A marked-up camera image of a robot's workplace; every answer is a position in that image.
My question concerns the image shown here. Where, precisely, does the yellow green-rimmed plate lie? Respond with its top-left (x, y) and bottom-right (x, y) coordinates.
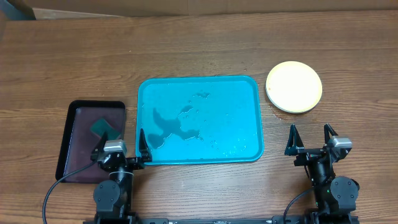
top-left (265, 61), bottom-right (323, 114)

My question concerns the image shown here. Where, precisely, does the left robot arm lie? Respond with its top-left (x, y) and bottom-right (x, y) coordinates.
top-left (90, 130), bottom-right (152, 224)

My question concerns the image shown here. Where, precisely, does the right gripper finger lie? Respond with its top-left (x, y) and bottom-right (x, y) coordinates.
top-left (324, 123), bottom-right (338, 146)
top-left (284, 124), bottom-right (305, 156)

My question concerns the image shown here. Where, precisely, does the teal plastic serving tray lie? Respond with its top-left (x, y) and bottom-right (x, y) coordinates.
top-left (136, 75), bottom-right (264, 166)

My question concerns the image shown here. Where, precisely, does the cardboard sheet at back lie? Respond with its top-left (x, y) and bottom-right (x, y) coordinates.
top-left (19, 0), bottom-right (397, 17)

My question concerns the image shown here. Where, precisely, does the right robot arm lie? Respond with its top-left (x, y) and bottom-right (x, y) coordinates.
top-left (282, 123), bottom-right (360, 223)

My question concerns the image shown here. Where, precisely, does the green and pink sponge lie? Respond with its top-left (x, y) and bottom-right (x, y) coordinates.
top-left (90, 118), bottom-right (121, 140)

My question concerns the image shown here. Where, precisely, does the black tray with red liquid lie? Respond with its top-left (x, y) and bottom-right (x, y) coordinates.
top-left (55, 100), bottom-right (126, 180)

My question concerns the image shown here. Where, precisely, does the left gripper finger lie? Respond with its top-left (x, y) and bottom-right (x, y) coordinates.
top-left (91, 132), bottom-right (108, 154)
top-left (139, 128), bottom-right (152, 162)

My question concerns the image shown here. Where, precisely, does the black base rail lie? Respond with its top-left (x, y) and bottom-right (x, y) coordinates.
top-left (83, 215), bottom-right (360, 224)

